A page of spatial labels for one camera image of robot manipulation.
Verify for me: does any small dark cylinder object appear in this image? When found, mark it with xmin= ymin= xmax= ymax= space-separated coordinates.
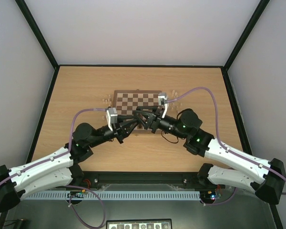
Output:
xmin=13 ymin=219 xmax=27 ymax=229

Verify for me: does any right circuit board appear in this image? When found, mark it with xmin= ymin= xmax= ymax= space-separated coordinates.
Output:
xmin=203 ymin=189 xmax=222 ymax=200

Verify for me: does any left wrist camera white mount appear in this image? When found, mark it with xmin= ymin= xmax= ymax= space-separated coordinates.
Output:
xmin=106 ymin=107 xmax=118 ymax=131

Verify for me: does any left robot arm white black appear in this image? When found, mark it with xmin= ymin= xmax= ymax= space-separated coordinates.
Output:
xmin=0 ymin=115 xmax=139 ymax=213

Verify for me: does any purple cable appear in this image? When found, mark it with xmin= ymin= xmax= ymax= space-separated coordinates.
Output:
xmin=166 ymin=87 xmax=286 ymax=206
xmin=0 ymin=107 xmax=106 ymax=229

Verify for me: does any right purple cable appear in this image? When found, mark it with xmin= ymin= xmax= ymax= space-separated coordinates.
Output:
xmin=166 ymin=87 xmax=286 ymax=206

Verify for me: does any left circuit board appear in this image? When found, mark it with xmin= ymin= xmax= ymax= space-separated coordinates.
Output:
xmin=69 ymin=189 xmax=89 ymax=198

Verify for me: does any wooden chess board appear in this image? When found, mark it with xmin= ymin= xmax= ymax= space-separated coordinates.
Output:
xmin=110 ymin=89 xmax=164 ymax=135

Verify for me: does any black aluminium frame rail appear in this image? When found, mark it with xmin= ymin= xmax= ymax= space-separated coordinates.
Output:
xmin=14 ymin=169 xmax=267 ymax=191

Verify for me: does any circuit board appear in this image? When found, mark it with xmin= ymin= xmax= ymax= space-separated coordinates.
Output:
xmin=69 ymin=189 xmax=89 ymax=198
xmin=203 ymin=189 xmax=222 ymax=200

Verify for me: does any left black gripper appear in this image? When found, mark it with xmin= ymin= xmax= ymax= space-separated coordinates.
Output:
xmin=89 ymin=115 xmax=141 ymax=148

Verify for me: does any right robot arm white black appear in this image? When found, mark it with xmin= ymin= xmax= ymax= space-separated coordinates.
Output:
xmin=133 ymin=108 xmax=286 ymax=205

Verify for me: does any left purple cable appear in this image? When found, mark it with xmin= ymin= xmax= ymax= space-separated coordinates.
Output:
xmin=0 ymin=107 xmax=106 ymax=229

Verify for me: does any grey slotted cable duct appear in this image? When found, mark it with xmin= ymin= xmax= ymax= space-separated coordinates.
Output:
xmin=26 ymin=190 xmax=201 ymax=201

